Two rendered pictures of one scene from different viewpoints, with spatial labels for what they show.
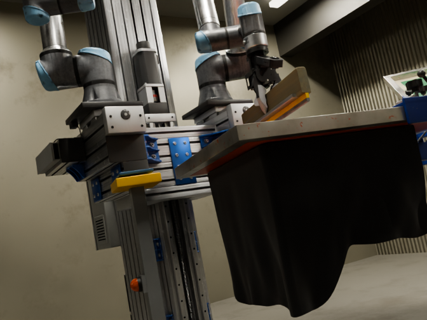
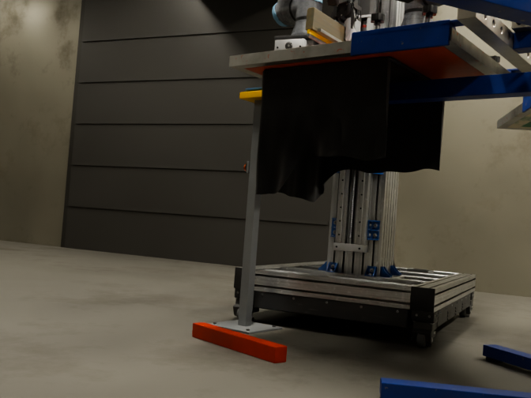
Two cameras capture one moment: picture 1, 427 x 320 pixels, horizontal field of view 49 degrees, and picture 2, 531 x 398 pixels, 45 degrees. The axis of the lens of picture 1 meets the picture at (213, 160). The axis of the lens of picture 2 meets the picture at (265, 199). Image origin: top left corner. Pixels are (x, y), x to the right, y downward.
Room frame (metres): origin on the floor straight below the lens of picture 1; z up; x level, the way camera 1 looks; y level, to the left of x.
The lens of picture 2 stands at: (0.03, -2.00, 0.43)
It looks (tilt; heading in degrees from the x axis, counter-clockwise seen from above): 2 degrees up; 58
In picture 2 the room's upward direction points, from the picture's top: 4 degrees clockwise
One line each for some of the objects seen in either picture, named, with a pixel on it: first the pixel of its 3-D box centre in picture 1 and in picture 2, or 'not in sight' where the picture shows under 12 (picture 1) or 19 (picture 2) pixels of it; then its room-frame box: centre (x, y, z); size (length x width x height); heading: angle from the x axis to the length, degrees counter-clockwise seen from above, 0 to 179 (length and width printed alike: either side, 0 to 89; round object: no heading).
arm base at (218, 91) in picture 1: (214, 96); (417, 24); (1.95, -0.05, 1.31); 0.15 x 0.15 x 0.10
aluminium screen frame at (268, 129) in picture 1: (317, 141); (371, 71); (1.48, -0.33, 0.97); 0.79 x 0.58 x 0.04; 110
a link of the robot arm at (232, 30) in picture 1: (243, 35); not in sight; (1.55, -0.18, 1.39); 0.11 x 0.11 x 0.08; 2
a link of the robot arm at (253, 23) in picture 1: (250, 21); not in sight; (1.45, -0.20, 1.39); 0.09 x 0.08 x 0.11; 2
